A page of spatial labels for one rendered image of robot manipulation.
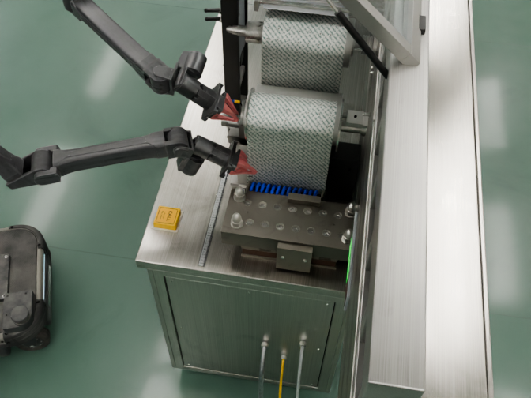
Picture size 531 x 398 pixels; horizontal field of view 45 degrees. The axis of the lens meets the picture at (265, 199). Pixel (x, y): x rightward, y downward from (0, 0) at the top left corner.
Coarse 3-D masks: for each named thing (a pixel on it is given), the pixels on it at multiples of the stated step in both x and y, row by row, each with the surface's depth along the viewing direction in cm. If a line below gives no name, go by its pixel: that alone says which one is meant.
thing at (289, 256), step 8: (280, 248) 178; (288, 248) 178; (296, 248) 178; (304, 248) 178; (312, 248) 178; (280, 256) 182; (288, 256) 181; (296, 256) 180; (304, 256) 180; (280, 264) 185; (288, 264) 184; (296, 264) 184; (304, 264) 183
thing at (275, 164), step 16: (256, 144) 178; (256, 160) 184; (272, 160) 182; (288, 160) 181; (304, 160) 180; (320, 160) 179; (256, 176) 189; (272, 176) 188; (288, 176) 187; (304, 176) 186; (320, 176) 184; (320, 192) 190
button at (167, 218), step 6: (162, 210) 197; (168, 210) 198; (174, 210) 198; (180, 210) 198; (156, 216) 196; (162, 216) 196; (168, 216) 196; (174, 216) 196; (156, 222) 195; (162, 222) 195; (168, 222) 195; (174, 222) 195; (168, 228) 195; (174, 228) 195
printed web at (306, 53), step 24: (264, 24) 179; (288, 24) 178; (312, 24) 178; (336, 24) 177; (264, 48) 181; (288, 48) 180; (312, 48) 179; (336, 48) 178; (264, 72) 188; (288, 72) 187; (312, 72) 185; (336, 72) 184; (264, 96) 173; (288, 96) 174; (264, 120) 172; (288, 120) 171; (312, 120) 170; (288, 144) 176; (312, 144) 174
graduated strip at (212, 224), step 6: (228, 174) 210; (222, 180) 208; (222, 186) 207; (222, 192) 205; (216, 198) 204; (222, 198) 204; (216, 204) 202; (216, 210) 201; (216, 216) 199; (210, 222) 198; (216, 222) 198; (210, 228) 196; (210, 234) 195; (210, 240) 194; (204, 246) 192; (204, 252) 191; (204, 258) 190; (198, 264) 189; (204, 264) 189
